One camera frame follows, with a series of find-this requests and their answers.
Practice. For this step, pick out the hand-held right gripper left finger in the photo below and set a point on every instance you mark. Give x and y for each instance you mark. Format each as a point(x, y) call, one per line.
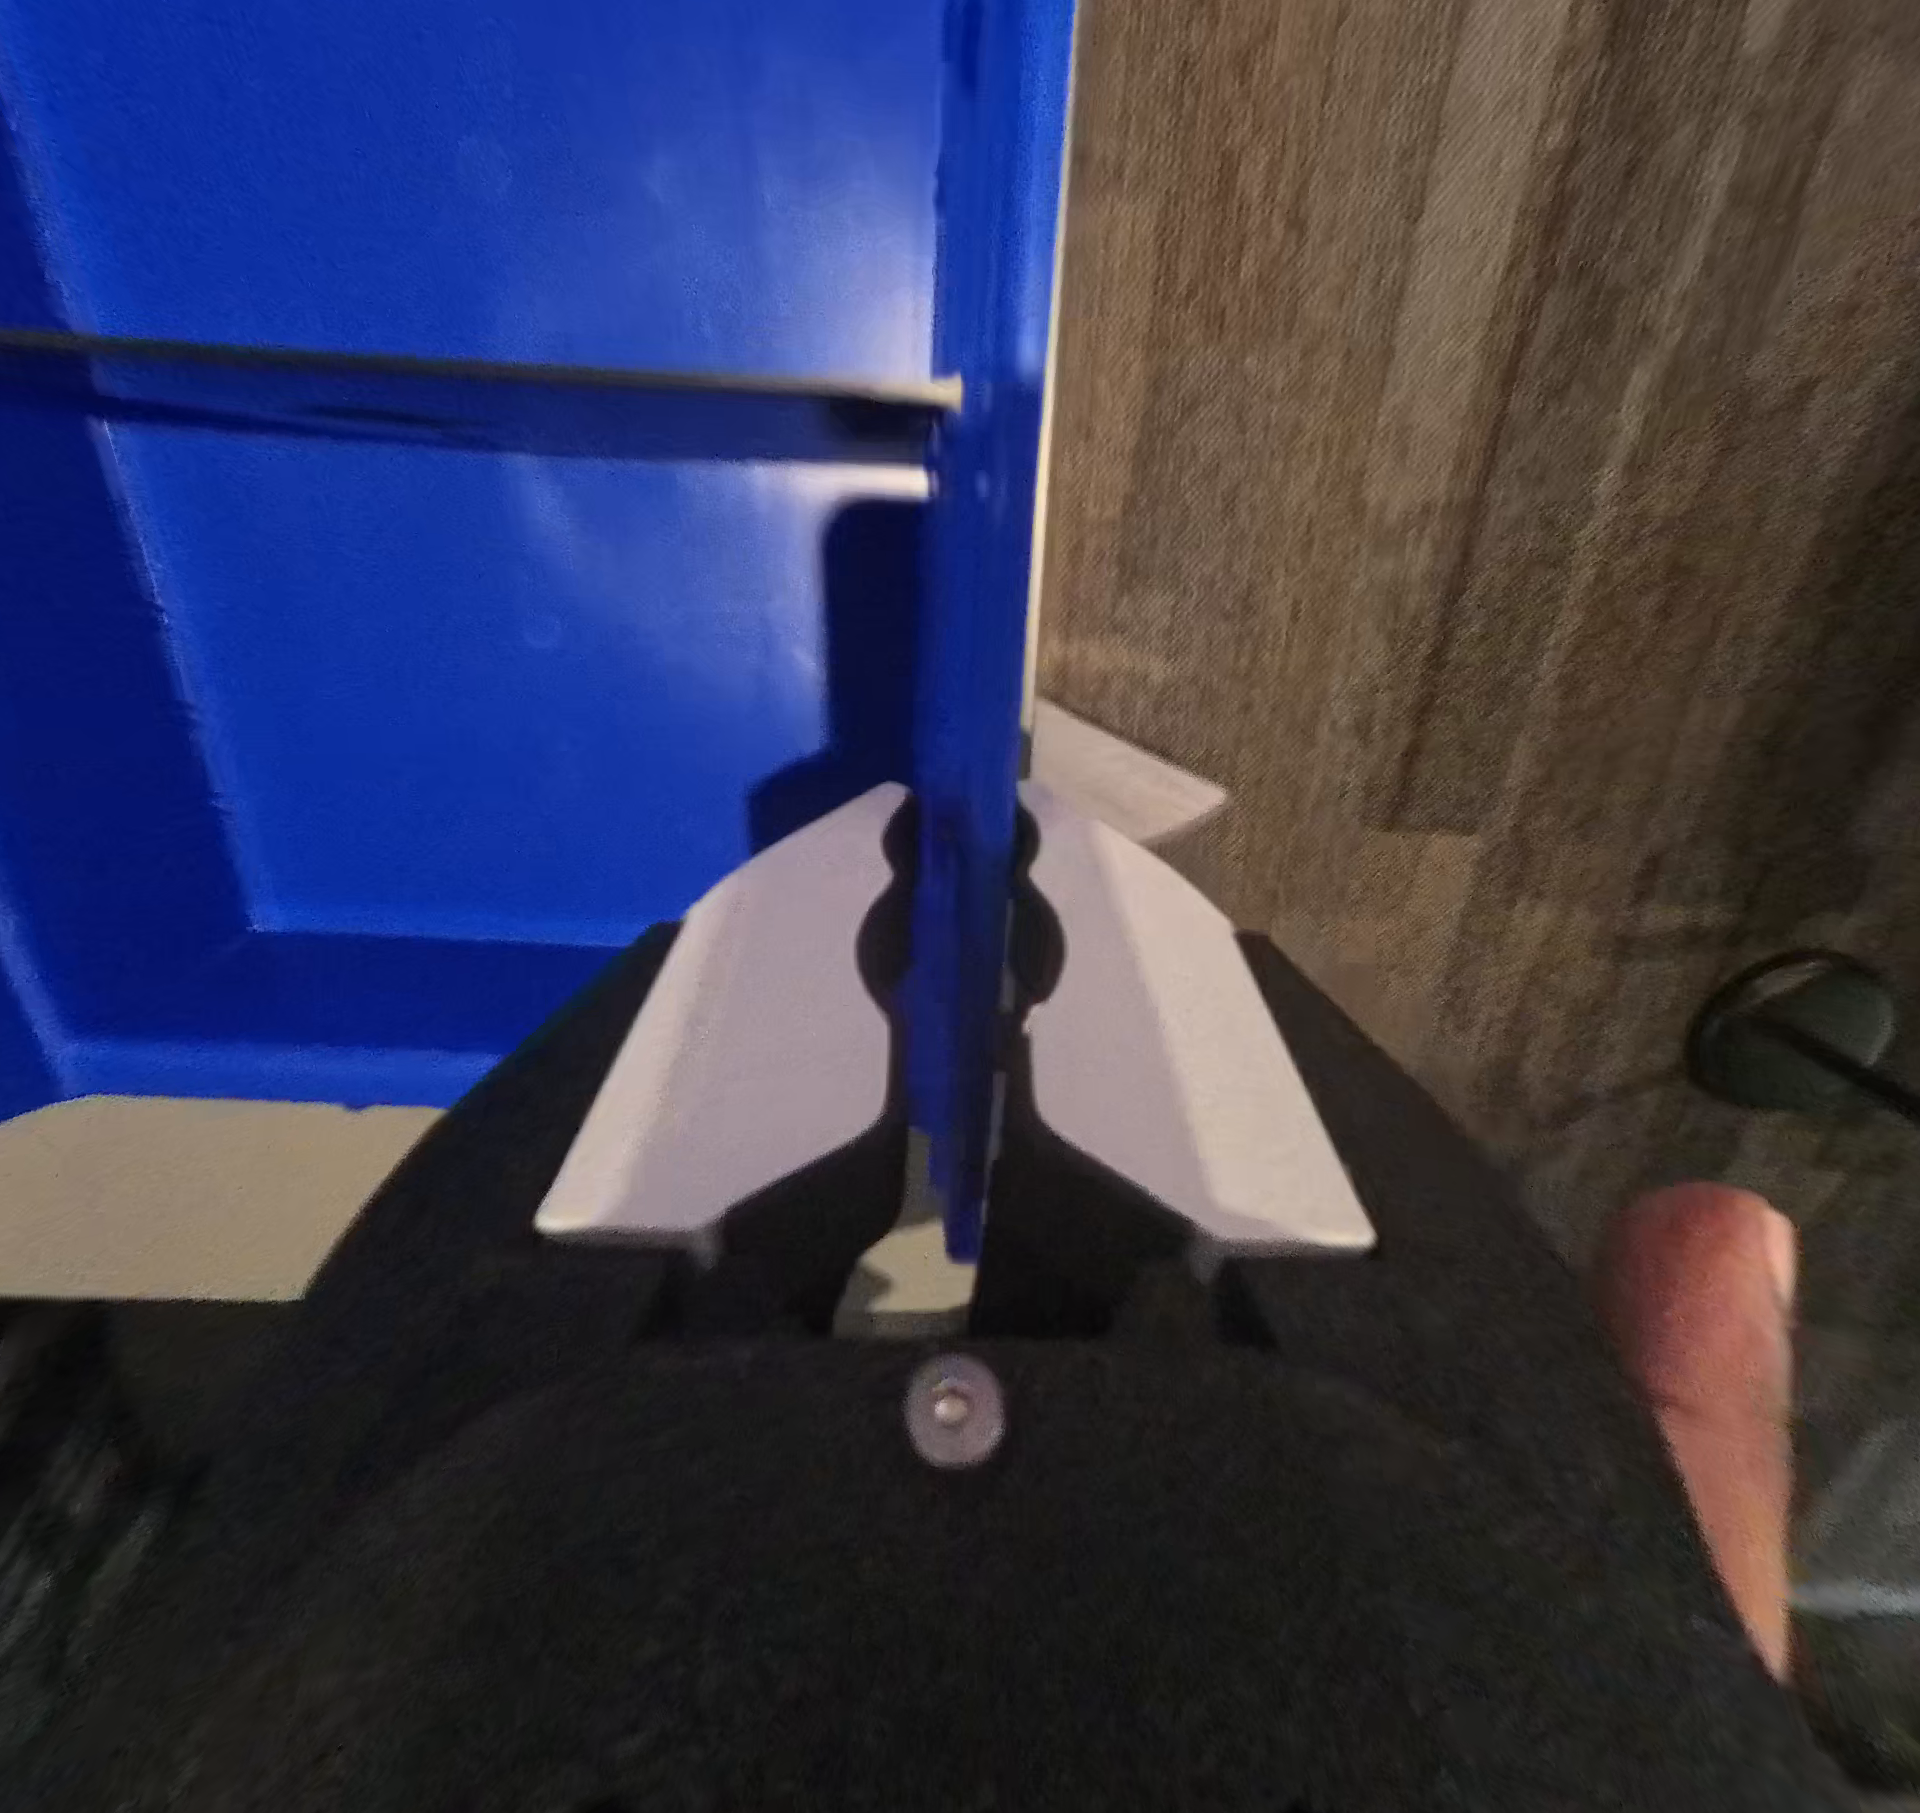
point(736, 1079)

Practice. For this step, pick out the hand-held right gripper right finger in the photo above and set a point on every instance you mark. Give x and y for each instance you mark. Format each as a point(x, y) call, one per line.
point(1184, 1079)

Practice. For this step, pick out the blue plastic bin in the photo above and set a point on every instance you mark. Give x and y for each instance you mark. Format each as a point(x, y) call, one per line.
point(524, 674)

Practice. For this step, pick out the black round floor base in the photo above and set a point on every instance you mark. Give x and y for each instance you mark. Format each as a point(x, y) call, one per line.
point(1793, 1032)

